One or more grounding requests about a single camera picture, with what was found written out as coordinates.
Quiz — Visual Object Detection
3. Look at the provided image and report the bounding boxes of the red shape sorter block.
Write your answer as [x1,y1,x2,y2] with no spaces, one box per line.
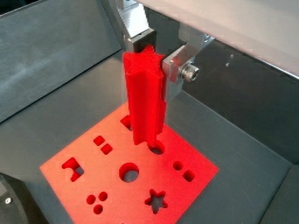
[41,105,219,224]

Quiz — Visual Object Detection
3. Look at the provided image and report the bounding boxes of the black curved holder stand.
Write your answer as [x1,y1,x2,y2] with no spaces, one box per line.
[0,172,49,224]

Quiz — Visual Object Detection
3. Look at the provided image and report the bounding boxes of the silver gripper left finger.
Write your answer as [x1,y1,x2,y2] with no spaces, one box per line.
[108,0,156,53]

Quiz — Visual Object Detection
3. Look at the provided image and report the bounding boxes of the red star-shaped peg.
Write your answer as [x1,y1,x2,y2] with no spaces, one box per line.
[123,45,166,146]

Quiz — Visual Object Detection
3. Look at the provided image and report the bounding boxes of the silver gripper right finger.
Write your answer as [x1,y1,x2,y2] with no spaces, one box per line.
[163,24,215,102]

